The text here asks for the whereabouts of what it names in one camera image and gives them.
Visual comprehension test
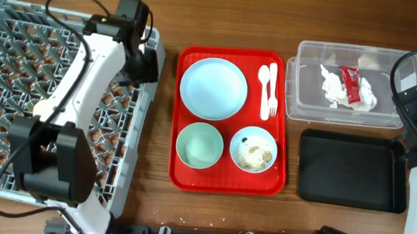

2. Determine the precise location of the red ketchup sachet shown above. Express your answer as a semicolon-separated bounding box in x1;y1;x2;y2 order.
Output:
339;65;360;104

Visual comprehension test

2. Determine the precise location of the light blue round plate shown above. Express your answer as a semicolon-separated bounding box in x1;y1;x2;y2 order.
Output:
179;57;248;121

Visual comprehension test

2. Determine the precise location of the mint green bowl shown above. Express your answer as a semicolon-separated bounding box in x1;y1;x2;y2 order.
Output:
176;122;224;170

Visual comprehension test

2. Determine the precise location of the yellow plastic cup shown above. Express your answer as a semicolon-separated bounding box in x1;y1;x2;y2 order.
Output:
32;99;56;122

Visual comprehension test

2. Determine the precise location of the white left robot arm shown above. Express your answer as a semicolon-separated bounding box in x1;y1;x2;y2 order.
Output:
8;14;165;234

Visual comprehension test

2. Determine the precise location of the clear plastic waste bin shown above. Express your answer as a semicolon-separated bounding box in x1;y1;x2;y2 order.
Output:
285;41;406;129

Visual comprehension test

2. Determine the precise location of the grey plastic dishwasher rack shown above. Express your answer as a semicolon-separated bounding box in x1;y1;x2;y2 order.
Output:
0;0;158;217

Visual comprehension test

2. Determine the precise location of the crumpled white paper napkin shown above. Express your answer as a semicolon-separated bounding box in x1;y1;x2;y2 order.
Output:
320;65;377;112

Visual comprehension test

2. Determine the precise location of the black plastic tray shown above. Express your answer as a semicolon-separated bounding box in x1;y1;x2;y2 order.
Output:
298;129;407;214

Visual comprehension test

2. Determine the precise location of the red plastic serving tray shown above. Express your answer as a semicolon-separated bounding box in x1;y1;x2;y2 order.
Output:
168;46;287;196

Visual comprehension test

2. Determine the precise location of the white plastic spoon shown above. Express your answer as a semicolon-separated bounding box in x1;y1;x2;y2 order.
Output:
258;65;270;121

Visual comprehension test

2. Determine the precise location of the white plastic fork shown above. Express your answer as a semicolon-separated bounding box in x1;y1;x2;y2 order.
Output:
268;63;278;117

